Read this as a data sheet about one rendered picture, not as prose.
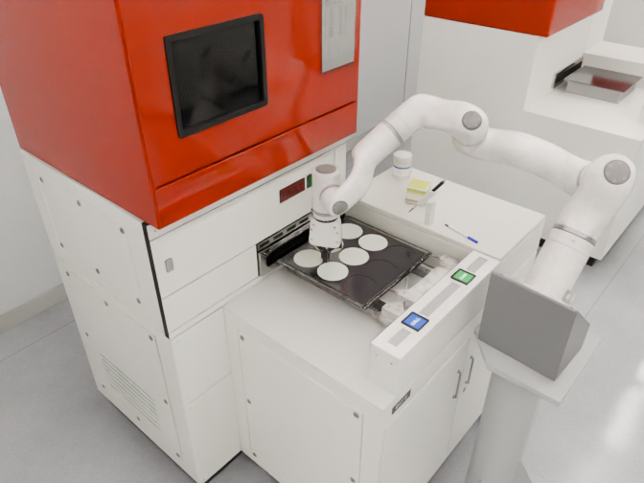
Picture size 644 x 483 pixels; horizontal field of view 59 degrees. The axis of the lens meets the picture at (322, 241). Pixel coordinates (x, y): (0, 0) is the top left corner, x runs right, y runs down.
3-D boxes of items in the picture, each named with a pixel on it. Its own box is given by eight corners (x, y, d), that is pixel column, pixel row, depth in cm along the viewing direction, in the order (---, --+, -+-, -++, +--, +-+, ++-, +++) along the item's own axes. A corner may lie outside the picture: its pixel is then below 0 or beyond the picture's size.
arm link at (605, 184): (587, 249, 162) (628, 175, 162) (607, 244, 144) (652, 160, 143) (547, 230, 165) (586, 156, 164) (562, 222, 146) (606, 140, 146)
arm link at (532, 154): (622, 206, 151) (605, 214, 167) (640, 165, 151) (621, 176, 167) (445, 140, 161) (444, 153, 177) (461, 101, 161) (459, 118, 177)
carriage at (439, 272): (379, 323, 169) (379, 315, 168) (443, 266, 192) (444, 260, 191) (401, 334, 165) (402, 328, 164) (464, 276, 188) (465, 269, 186)
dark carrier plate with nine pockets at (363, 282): (280, 261, 188) (280, 259, 188) (345, 218, 210) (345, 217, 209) (363, 305, 170) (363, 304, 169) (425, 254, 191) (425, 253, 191)
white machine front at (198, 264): (165, 336, 169) (141, 222, 147) (339, 224, 220) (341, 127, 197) (172, 341, 167) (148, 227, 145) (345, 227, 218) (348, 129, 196)
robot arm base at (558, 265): (582, 319, 159) (613, 260, 158) (563, 305, 144) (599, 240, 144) (521, 290, 171) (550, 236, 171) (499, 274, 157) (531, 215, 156)
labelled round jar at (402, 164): (388, 176, 222) (390, 154, 216) (399, 170, 226) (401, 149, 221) (403, 182, 218) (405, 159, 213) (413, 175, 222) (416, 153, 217)
